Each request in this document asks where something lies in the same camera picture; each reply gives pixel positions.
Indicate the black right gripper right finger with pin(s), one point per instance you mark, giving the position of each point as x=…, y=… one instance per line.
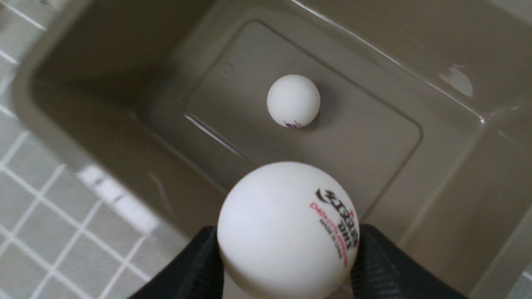
x=383, y=271

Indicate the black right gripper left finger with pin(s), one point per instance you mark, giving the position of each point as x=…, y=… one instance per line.
x=196, y=273

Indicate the white ping-pong ball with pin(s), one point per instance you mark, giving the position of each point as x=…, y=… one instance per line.
x=293, y=101
x=288, y=230

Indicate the white ping-pong ball front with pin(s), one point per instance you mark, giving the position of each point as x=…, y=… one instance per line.
x=293, y=101

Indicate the olive green plastic bin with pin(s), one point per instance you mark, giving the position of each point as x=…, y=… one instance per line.
x=425, y=115

